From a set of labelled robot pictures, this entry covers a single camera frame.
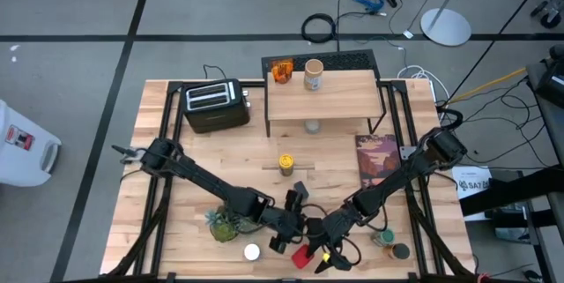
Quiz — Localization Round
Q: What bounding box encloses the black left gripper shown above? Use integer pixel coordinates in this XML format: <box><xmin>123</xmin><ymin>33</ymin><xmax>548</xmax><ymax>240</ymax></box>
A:
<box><xmin>259</xmin><ymin>189</ymin><xmax>306</xmax><ymax>256</ymax></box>

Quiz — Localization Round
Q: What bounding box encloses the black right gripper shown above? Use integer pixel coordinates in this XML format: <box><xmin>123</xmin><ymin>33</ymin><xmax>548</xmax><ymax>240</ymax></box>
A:
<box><xmin>306</xmin><ymin>205</ymin><xmax>360</xmax><ymax>274</ymax></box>

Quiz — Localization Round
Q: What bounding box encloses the white-lid spice jar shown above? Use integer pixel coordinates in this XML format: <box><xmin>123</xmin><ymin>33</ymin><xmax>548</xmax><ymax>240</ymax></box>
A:
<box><xmin>243</xmin><ymin>242</ymin><xmax>262</xmax><ymax>262</ymax></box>

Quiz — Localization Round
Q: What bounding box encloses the yellow-lid spice jar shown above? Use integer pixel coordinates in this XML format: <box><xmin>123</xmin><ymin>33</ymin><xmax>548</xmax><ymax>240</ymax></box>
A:
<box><xmin>278</xmin><ymin>153</ymin><xmax>295</xmax><ymax>177</ymax></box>

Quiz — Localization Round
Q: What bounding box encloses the green-lid spice jar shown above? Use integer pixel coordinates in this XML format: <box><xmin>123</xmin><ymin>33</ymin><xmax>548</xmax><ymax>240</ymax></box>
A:
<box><xmin>370</xmin><ymin>227</ymin><xmax>397</xmax><ymax>248</ymax></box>

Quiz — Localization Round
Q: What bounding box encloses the black-lid orange spice jar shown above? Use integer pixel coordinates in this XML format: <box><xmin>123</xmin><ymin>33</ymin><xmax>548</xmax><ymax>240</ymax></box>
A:
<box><xmin>387</xmin><ymin>242</ymin><xmax>412</xmax><ymax>261</ymax></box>

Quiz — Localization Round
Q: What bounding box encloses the tan-lid clear spice jar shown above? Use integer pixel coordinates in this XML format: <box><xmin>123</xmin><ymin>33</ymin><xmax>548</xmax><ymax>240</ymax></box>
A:
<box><xmin>303</xmin><ymin>58</ymin><xmax>325</xmax><ymax>92</ymax></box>

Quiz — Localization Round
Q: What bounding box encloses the wooden shelf with black legs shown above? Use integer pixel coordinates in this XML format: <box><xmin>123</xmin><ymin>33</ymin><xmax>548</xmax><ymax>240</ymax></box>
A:
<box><xmin>263</xmin><ymin>69</ymin><xmax>388</xmax><ymax>138</ymax></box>

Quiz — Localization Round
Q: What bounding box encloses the artificial succulent plant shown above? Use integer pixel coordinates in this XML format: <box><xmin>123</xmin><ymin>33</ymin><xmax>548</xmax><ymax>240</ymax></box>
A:
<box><xmin>204</xmin><ymin>203</ymin><xmax>265</xmax><ymax>243</ymax></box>

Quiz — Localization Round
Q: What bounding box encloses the canyon picture book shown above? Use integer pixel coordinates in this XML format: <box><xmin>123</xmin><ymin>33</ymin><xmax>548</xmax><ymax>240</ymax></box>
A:
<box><xmin>354</xmin><ymin>134</ymin><xmax>403</xmax><ymax>190</ymax></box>

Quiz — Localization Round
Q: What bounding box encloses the black two-slot toaster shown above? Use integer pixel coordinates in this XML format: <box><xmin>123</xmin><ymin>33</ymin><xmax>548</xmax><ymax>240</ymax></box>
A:
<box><xmin>182</xmin><ymin>78</ymin><xmax>251</xmax><ymax>134</ymax></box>

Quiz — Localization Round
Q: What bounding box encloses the white paper sign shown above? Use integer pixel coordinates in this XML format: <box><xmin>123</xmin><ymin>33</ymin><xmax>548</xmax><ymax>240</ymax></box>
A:
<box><xmin>452</xmin><ymin>166</ymin><xmax>493</xmax><ymax>222</ymax></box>

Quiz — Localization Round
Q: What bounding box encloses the black perforated panel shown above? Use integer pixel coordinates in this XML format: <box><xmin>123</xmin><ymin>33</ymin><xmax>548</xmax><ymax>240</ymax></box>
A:
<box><xmin>261</xmin><ymin>48</ymin><xmax>381</xmax><ymax>80</ymax></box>

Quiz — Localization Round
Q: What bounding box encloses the black equipment cart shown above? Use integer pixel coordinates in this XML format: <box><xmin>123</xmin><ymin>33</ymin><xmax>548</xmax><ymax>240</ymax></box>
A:
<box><xmin>457</xmin><ymin>44</ymin><xmax>564</xmax><ymax>283</ymax></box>

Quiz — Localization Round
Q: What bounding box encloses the white floor lamp base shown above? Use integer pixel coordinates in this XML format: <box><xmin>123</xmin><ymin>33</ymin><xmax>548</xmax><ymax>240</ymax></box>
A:
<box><xmin>419</xmin><ymin>0</ymin><xmax>530</xmax><ymax>48</ymax></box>

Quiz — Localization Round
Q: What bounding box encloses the white plastic bin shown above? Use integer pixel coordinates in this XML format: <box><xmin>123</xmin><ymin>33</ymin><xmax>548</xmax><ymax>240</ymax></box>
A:
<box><xmin>0</xmin><ymin>100</ymin><xmax>62</xmax><ymax>187</ymax></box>

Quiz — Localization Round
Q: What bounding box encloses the wheeled cart caster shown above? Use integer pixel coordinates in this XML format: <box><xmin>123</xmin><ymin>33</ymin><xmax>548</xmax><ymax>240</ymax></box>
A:
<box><xmin>531</xmin><ymin>0</ymin><xmax>564</xmax><ymax>29</ymax></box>

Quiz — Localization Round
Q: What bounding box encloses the black metal table frame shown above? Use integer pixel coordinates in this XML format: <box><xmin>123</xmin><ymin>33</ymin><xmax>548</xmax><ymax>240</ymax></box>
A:
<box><xmin>105</xmin><ymin>78</ymin><xmax>477</xmax><ymax>283</ymax></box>

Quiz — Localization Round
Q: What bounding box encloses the coiled black cable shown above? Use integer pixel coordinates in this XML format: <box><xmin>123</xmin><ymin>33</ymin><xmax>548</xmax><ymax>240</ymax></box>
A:
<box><xmin>301</xmin><ymin>12</ymin><xmax>338</xmax><ymax>45</ymax></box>

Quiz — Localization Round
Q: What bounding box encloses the white cable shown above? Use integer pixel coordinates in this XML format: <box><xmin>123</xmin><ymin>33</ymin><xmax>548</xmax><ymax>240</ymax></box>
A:
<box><xmin>396</xmin><ymin>65</ymin><xmax>450</xmax><ymax>103</ymax></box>

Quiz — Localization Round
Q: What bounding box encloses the yellow cable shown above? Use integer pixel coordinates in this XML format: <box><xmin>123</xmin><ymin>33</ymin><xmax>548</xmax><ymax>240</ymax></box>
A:
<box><xmin>447</xmin><ymin>67</ymin><xmax>528</xmax><ymax>104</ymax></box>

